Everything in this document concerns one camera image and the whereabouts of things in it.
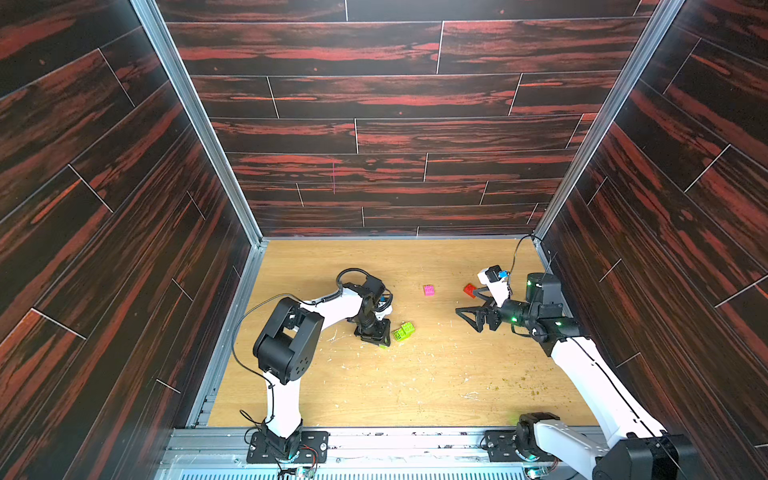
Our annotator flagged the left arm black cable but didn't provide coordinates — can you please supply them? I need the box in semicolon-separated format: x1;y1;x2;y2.
230;267;394;421

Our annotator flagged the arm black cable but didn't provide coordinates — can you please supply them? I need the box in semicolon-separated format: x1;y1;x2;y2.
508;235;538;277
230;267;394;421

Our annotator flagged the aluminium front rail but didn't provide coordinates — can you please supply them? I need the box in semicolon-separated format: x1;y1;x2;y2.
155;426;591;479

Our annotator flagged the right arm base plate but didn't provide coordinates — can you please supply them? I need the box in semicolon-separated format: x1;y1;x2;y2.
479;430;536;463

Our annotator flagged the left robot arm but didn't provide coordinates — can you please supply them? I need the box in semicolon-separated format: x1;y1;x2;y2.
253;268;394;441

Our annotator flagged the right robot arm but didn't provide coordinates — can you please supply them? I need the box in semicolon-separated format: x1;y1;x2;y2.
456;265;699;479

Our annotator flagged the red lego brick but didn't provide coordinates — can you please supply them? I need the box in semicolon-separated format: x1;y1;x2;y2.
463;283;476;298

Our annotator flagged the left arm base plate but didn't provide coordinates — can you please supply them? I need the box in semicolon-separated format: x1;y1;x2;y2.
246;430;330;465

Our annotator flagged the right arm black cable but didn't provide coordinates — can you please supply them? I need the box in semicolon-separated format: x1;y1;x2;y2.
508;235;538;277

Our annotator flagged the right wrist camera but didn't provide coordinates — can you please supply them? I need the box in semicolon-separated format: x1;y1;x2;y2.
477;265;511;307

